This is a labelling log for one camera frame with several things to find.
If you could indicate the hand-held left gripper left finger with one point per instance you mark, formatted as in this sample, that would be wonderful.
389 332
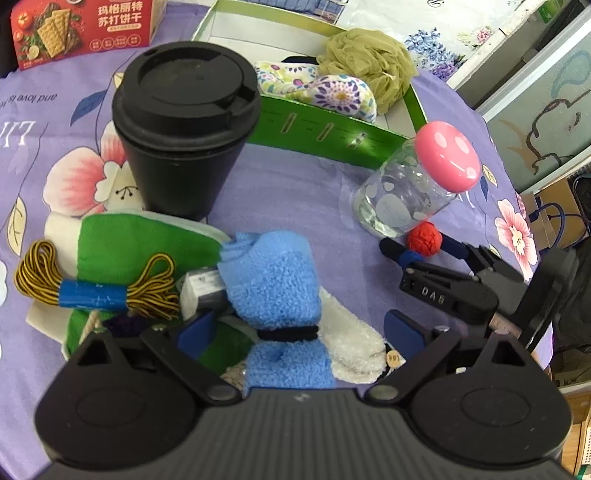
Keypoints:
198 333

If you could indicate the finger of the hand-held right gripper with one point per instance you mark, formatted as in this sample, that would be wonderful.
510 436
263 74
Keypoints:
455 248
400 256

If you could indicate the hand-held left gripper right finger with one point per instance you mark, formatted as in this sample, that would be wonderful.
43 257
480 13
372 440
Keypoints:
406 337

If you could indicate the red fabric ball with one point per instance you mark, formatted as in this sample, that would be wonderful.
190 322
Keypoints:
424 238

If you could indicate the dark purple cloth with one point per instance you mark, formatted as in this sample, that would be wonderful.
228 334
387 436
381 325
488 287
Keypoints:
127 324

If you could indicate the blue white fuzzy sock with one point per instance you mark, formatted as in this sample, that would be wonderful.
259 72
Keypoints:
272 281

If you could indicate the green cardboard box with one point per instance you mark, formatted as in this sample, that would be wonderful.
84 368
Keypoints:
323 134

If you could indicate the small grey white box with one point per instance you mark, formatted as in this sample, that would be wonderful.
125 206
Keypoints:
203 288

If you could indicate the glass jar with pink lid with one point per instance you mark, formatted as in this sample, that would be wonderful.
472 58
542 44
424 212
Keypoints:
397 194

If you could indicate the brown cardboard box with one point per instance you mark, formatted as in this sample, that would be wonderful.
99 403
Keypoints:
551 198

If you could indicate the purple floral bedsheet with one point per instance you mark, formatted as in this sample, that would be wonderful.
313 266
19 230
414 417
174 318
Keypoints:
295 184

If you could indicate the black lidded coffee cup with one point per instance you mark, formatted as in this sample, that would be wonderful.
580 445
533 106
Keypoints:
184 152

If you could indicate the cartoon frosted glass door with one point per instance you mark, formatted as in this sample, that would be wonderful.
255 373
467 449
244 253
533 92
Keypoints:
554 92

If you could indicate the olive mesh bath sponge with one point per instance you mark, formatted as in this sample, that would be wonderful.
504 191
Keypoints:
364 60

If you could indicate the dark blue picture card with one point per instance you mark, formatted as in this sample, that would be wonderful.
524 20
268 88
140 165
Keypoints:
314 9

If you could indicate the red cracker box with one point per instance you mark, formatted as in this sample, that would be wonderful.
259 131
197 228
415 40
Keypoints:
92 32

